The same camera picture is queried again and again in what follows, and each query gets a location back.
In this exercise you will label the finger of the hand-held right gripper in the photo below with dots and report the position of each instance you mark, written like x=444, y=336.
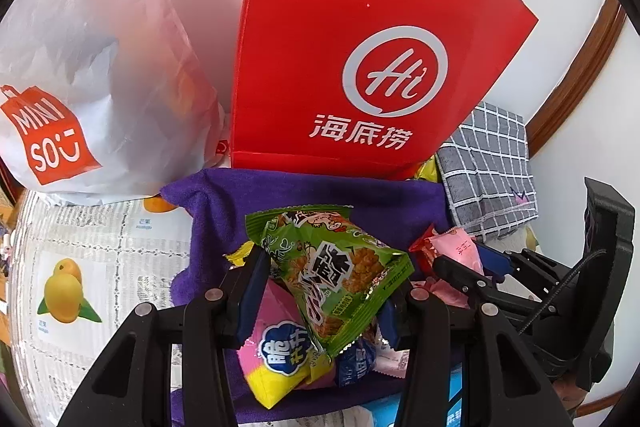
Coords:
x=495, y=262
x=460, y=277

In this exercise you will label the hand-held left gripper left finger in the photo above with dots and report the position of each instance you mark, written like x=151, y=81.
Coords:
x=250, y=302

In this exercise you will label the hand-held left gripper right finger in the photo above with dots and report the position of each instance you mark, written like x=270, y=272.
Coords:
x=392, y=327

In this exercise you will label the pink patterned snack packet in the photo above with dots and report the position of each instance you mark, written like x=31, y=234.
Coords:
x=440, y=293

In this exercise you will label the white red lychee candy packet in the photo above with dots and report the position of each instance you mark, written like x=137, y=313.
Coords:
x=392, y=357

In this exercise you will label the plain pink snack packet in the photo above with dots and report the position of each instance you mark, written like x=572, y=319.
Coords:
x=457, y=247

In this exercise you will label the blue cookie packet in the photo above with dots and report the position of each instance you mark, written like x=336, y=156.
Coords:
x=352, y=362

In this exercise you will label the pink yellow snack packet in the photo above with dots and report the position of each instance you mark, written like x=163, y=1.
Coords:
x=270, y=357

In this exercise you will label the green triangular snack packet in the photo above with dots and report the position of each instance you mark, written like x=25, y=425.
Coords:
x=340, y=277

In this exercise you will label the person's right hand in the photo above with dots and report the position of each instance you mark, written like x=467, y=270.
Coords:
x=575, y=392

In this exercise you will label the small red snack packet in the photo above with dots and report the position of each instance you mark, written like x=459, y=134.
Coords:
x=422, y=249

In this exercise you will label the yellow triangular snack packet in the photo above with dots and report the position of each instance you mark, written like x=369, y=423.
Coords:
x=240, y=253

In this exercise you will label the blue tissue pack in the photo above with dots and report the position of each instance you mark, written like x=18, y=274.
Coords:
x=382, y=414

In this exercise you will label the purple towel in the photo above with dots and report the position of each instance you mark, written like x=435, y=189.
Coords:
x=225, y=207

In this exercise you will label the grey checked cloth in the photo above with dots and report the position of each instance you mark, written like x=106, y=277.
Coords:
x=490, y=157

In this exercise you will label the white plastic shopping bag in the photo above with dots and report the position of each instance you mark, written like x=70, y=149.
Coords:
x=100, y=57

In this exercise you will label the wooden door frame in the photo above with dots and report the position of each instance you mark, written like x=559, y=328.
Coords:
x=590, y=57

